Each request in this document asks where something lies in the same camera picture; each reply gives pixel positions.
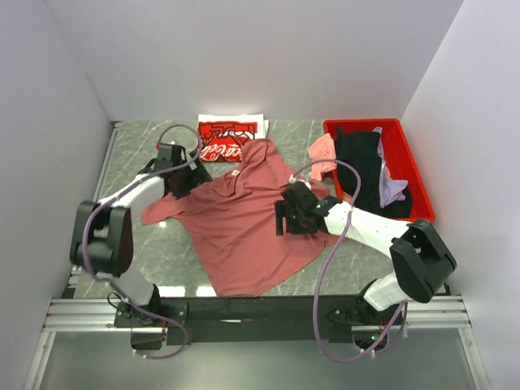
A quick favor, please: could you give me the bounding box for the aluminium rail frame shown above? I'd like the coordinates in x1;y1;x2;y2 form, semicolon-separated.
25;119;492;389

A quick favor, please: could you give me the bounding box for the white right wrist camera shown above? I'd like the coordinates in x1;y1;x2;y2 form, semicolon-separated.
288;175;312;190

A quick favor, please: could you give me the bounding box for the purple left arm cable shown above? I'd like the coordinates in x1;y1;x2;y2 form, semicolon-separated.
80;123;204;361

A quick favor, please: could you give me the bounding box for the black base crossbar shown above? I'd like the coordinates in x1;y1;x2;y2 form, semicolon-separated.
114;295;403;349

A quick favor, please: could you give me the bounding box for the black shirt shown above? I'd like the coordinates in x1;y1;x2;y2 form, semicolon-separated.
335;129;412;219

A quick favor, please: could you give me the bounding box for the light salmon pink shirt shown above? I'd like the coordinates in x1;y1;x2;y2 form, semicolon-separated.
308;133;337;181

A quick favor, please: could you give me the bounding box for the red plastic bin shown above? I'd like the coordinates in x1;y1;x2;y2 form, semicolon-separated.
323;118;436;222

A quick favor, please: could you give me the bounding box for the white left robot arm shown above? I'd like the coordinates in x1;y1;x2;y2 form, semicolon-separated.
69;142;212;327

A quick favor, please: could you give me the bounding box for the dusty rose t-shirt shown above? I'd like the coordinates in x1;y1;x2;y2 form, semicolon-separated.
141;139;337;297

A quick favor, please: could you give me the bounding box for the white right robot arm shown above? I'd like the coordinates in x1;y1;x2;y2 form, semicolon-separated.
275;181;457;325

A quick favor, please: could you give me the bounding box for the folded red white Coca-Cola shirt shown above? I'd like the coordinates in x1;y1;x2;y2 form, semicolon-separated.
197;114;270;163

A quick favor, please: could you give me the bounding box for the lavender shirt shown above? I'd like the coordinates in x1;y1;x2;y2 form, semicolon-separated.
372;127;408;208

